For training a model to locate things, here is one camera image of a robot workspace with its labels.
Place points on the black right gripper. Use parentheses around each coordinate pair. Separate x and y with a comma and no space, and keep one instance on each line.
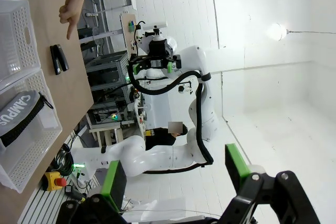
(157,49)

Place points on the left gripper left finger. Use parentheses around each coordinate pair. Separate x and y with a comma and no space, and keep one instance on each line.
(115,182)

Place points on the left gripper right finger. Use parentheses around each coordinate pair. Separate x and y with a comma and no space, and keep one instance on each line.
(262,200)

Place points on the black stapler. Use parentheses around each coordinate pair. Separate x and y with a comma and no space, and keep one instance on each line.
(59,58)

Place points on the grey CAMPUS pencil case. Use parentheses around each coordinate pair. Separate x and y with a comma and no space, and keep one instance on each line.
(18,108)

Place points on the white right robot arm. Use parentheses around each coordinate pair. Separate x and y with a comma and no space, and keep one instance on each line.
(199,58)

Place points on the person's right hand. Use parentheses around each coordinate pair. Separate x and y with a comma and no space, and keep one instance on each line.
(72,9)

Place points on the wooden board panel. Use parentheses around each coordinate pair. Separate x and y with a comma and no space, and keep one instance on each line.
(126,40)

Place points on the white wooden bench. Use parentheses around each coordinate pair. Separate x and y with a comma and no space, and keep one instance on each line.
(105,129)

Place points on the seated operator in black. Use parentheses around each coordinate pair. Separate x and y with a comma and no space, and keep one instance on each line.
(160,140)

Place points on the yellow emergency stop button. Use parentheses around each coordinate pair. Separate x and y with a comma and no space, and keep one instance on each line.
(51,179)

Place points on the white perforated plastic basket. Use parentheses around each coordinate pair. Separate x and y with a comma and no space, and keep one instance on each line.
(23,37)
(34,155)

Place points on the round ceiling lamp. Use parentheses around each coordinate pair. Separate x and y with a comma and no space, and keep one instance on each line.
(277,32)

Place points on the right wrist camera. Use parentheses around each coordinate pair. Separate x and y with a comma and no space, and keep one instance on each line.
(155,25)

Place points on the aluminium frame rack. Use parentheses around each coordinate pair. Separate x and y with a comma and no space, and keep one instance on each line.
(105,64)

